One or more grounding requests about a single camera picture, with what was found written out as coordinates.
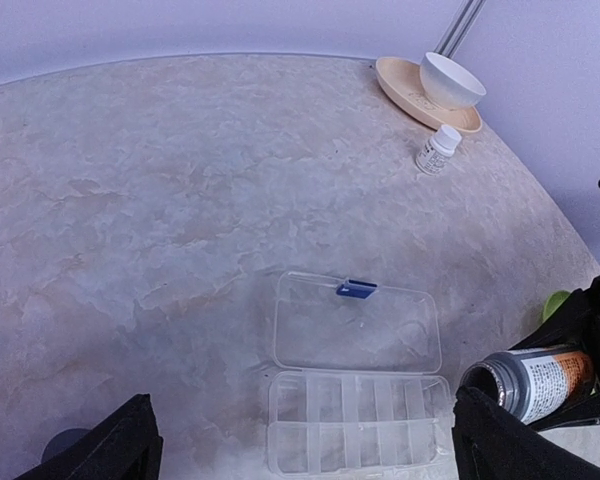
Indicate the right aluminium frame post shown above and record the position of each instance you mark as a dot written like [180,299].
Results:
[459,27]

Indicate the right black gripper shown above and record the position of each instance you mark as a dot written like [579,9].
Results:
[575,322]

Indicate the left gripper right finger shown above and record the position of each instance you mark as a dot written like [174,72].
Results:
[490,443]

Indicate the round wooden plate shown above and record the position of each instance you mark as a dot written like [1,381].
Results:
[399,80]

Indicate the white bowl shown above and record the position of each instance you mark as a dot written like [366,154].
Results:
[449,85]

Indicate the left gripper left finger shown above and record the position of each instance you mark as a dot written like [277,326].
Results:
[125,445]

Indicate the green plate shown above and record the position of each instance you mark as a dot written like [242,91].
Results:
[553,303]

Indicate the small white pill bottle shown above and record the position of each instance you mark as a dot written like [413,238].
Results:
[438,150]

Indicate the clear plastic pill organizer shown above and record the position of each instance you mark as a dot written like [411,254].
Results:
[358,394]

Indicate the orange pill bottle grey cap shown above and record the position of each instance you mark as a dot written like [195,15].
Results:
[533,383]

